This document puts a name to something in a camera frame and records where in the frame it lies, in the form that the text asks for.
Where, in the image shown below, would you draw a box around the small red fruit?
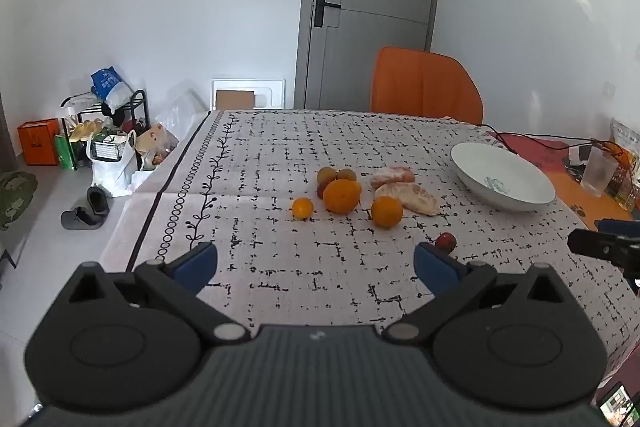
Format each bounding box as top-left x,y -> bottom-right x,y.
435,232 -> 457,254

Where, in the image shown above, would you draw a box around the medium orange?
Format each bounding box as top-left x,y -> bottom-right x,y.
370,196 -> 404,230

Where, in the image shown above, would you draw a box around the large orange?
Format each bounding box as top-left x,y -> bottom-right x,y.
322,179 -> 361,215

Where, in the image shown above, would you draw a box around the peeled grapefruit segment lower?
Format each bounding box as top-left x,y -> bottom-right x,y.
375,182 -> 440,217

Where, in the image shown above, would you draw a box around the peeled grapefruit segment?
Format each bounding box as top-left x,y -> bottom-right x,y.
370,166 -> 416,190
375,182 -> 440,217

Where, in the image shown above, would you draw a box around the grey slippers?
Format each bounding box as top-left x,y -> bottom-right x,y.
61,186 -> 110,231

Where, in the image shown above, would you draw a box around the white ceramic bowl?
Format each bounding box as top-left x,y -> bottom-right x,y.
450,142 -> 556,212

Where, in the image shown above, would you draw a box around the peeled grapefruit segment upper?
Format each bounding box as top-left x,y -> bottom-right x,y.
370,166 -> 416,190

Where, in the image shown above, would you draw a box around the white shopping bag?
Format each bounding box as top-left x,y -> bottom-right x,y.
86,130 -> 138,197

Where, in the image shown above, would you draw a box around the small tangerine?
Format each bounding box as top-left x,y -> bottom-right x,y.
291,197 -> 314,221

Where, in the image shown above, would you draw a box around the patterned white tablecloth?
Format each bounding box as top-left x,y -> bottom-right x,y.
101,110 -> 639,371

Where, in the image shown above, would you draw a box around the brown kiwi right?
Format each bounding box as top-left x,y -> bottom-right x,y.
336,168 -> 357,181

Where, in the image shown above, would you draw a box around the brown kiwi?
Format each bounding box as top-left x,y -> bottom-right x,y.
336,168 -> 357,181
317,167 -> 337,185

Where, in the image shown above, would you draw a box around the orange red table mat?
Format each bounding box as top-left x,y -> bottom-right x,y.
491,131 -> 634,230

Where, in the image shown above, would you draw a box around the brown kiwi left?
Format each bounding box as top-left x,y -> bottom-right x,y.
317,167 -> 337,185

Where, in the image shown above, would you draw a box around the black white power adapter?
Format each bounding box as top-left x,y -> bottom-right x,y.
567,144 -> 592,167

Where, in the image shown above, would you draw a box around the black metal rack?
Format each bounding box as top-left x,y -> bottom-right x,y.
58,90 -> 150,164

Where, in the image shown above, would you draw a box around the frosted plastic cup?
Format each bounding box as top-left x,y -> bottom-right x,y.
580,146 -> 618,197

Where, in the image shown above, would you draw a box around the orange paper bag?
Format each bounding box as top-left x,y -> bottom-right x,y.
17,118 -> 60,166

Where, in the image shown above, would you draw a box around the orange chair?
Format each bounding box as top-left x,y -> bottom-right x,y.
370,46 -> 484,124

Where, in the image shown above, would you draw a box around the blue plastic bag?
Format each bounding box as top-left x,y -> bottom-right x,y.
91,66 -> 134,112

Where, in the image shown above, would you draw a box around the white foam packaging board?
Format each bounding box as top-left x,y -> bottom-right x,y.
210,79 -> 285,110

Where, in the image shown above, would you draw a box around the snack package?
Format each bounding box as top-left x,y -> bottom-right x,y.
610,118 -> 640,165

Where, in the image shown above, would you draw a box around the black cable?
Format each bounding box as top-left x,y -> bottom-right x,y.
482,123 -> 626,158

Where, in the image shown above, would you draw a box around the black door handle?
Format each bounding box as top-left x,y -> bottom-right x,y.
314,0 -> 342,28

